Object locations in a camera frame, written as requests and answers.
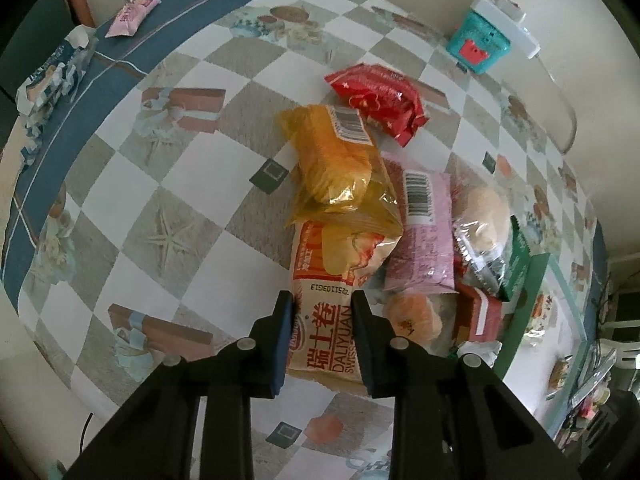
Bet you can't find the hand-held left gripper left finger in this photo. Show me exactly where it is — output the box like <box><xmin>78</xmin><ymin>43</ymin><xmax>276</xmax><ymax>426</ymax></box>
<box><xmin>62</xmin><ymin>290</ymin><xmax>296</xmax><ymax>480</ymax></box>

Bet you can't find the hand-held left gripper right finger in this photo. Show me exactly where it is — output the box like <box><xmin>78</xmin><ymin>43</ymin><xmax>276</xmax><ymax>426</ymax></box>
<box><xmin>350</xmin><ymin>290</ymin><xmax>583</xmax><ymax>480</ymax></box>

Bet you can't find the orange swiss roll packet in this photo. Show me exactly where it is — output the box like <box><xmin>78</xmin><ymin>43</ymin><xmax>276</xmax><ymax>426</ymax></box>
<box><xmin>285</xmin><ymin>219</ymin><xmax>402</xmax><ymax>387</ymax></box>

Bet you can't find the clear packet with orange cake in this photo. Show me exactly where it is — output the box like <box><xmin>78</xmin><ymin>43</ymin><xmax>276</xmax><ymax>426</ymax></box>
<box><xmin>385</xmin><ymin>291</ymin><xmax>443</xmax><ymax>348</ymax></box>

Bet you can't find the pink snack packet with barcode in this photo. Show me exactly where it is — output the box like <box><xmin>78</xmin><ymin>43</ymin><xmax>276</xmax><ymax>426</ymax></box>
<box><xmin>382</xmin><ymin>157</ymin><xmax>457</xmax><ymax>293</ymax></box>

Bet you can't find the clear bin with green edges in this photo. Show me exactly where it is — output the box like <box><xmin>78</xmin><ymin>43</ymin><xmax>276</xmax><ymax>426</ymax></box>
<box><xmin>492</xmin><ymin>252</ymin><xmax>591</xmax><ymax>411</ymax></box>

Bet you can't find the yellow potato chips bag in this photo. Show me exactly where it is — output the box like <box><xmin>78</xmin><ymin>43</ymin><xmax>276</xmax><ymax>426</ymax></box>
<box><xmin>277</xmin><ymin>104</ymin><xmax>405</xmax><ymax>241</ymax></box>

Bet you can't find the small red and white packet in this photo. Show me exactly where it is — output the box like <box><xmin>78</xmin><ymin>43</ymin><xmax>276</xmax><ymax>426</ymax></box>
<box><xmin>452</xmin><ymin>282</ymin><xmax>503</xmax><ymax>343</ymax></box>

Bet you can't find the green box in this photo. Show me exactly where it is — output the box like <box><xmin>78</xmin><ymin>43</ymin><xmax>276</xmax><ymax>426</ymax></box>
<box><xmin>497</xmin><ymin>215</ymin><xmax>533</xmax><ymax>303</ymax></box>

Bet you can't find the clear packet with round bun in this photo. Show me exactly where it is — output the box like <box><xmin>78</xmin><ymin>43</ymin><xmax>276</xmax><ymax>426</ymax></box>
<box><xmin>450</xmin><ymin>170</ymin><xmax>513</xmax><ymax>296</ymax></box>

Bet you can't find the silver flat packet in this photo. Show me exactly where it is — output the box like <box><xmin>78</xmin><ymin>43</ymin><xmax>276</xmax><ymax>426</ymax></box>
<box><xmin>570</xmin><ymin>350</ymin><xmax>618</xmax><ymax>406</ymax></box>

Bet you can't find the red snack packet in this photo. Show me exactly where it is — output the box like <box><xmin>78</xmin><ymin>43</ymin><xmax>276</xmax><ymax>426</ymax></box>
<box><xmin>324</xmin><ymin>62</ymin><xmax>431</xmax><ymax>147</ymax></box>

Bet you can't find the white plastic object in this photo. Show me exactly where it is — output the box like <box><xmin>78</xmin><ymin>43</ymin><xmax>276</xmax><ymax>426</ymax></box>
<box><xmin>597</xmin><ymin>325</ymin><xmax>640</xmax><ymax>371</ymax></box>

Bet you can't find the teal box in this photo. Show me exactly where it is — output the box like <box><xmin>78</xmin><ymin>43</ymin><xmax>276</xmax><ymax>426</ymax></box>
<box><xmin>446</xmin><ymin>7</ymin><xmax>513</xmax><ymax>76</ymax></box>

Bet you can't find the blue and white packet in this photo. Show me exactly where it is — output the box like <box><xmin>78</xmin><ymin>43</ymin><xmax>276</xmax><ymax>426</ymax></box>
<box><xmin>17</xmin><ymin>25</ymin><xmax>98</xmax><ymax>151</ymax></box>

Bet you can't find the small pink packet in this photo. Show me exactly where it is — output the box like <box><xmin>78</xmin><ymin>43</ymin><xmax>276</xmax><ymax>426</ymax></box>
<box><xmin>104</xmin><ymin>0</ymin><xmax>161</xmax><ymax>38</ymax></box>

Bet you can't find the white power strip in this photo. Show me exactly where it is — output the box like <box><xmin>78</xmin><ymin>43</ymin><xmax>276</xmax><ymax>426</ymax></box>
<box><xmin>472</xmin><ymin>0</ymin><xmax>543</xmax><ymax>60</ymax></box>

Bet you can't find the thin black cable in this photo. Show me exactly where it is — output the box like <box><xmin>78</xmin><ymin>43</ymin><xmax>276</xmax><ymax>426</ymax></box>
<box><xmin>75</xmin><ymin>412</ymin><xmax>96</xmax><ymax>456</ymax></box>

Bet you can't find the curved power strip cord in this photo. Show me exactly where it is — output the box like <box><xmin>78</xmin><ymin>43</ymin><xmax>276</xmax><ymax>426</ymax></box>
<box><xmin>537</xmin><ymin>55</ymin><xmax>580</xmax><ymax>156</ymax></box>

